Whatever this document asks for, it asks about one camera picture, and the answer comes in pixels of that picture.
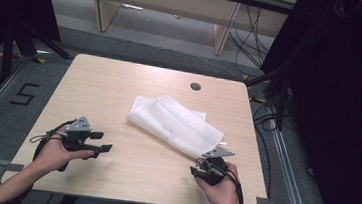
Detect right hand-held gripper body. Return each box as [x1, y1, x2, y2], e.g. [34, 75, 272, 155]
[193, 146, 237, 188]

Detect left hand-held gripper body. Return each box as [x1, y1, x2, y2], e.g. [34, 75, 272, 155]
[60, 114, 95, 156]

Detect white cloth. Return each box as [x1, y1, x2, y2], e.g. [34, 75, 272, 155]
[124, 91, 233, 163]

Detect person's right hand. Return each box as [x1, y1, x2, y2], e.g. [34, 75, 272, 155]
[192, 159, 244, 204]

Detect person's left hand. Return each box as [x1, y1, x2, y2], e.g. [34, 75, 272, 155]
[33, 131, 97, 177]

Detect grey tape strip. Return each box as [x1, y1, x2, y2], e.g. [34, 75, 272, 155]
[255, 196, 278, 204]
[0, 161, 25, 177]

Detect dark round table grommet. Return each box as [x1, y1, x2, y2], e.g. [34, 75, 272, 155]
[189, 81, 203, 92]

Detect black metal stand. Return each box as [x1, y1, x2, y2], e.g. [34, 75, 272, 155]
[240, 52, 297, 132]
[0, 18, 78, 93]

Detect light wooden desk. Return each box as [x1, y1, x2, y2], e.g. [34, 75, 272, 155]
[36, 0, 301, 64]

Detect right hand-held gripper black cable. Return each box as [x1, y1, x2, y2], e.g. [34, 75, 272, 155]
[221, 168, 249, 204]

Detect hand-held gripper black cable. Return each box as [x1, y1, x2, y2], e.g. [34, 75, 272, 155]
[27, 116, 77, 167]
[221, 168, 249, 204]

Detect left hand-held gripper black cable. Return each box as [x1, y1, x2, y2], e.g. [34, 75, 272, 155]
[27, 116, 77, 167]

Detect black floor cables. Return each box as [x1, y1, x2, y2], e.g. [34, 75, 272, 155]
[239, 94, 293, 204]

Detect bundle of black hanging cables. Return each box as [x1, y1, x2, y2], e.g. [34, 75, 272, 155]
[224, 2, 277, 78]

